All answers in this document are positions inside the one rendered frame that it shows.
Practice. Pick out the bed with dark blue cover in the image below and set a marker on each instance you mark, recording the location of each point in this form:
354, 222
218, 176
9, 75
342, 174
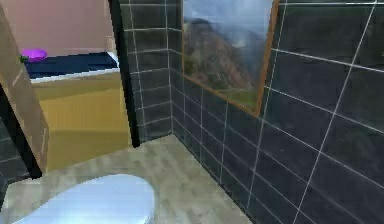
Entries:
71, 65

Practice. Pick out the purple round object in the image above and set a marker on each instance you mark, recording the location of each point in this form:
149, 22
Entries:
34, 54

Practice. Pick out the white toilet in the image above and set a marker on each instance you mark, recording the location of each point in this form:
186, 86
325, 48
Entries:
96, 203

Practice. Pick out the framed mountain landscape picture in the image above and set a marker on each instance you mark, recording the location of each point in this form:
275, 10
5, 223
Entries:
223, 53

